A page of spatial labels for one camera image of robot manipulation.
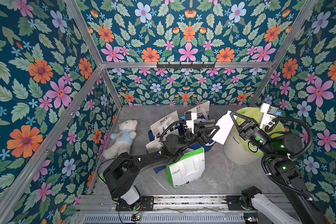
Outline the green white takeout bag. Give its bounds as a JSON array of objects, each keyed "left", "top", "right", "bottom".
[{"left": 166, "top": 147, "right": 205, "bottom": 188}]

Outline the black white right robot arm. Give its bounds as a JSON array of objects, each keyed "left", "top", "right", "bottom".
[{"left": 230, "top": 112, "right": 329, "bottom": 224}]

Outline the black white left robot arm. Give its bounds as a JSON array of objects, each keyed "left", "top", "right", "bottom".
[{"left": 103, "top": 120, "right": 220, "bottom": 211}]

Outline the blue white bag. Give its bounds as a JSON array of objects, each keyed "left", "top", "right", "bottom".
[
  {"left": 197, "top": 119, "right": 215, "bottom": 153},
  {"left": 148, "top": 111, "right": 179, "bottom": 141},
  {"left": 188, "top": 101, "right": 210, "bottom": 120},
  {"left": 146, "top": 139, "right": 166, "bottom": 174}
]

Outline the back right blue white bag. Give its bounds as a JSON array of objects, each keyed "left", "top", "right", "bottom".
[{"left": 188, "top": 101, "right": 210, "bottom": 120}]

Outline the white trash bin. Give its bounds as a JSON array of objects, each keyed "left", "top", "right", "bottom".
[{"left": 223, "top": 127, "right": 263, "bottom": 165}]

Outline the back left blue white bag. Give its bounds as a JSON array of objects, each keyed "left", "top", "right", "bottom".
[{"left": 148, "top": 111, "right": 179, "bottom": 141}]

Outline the front left blue white bag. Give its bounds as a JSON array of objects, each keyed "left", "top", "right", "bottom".
[{"left": 146, "top": 139, "right": 166, "bottom": 174}]

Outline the white teddy bear blue shirt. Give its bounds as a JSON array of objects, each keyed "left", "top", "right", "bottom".
[{"left": 102, "top": 119, "right": 138, "bottom": 159}]

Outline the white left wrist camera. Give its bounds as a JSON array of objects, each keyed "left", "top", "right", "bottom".
[{"left": 184, "top": 111, "right": 197, "bottom": 134}]

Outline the black wall hook rail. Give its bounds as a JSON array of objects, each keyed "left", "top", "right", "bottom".
[{"left": 156, "top": 62, "right": 216, "bottom": 70}]

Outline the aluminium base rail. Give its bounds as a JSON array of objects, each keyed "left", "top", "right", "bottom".
[{"left": 72, "top": 194, "right": 297, "bottom": 224}]

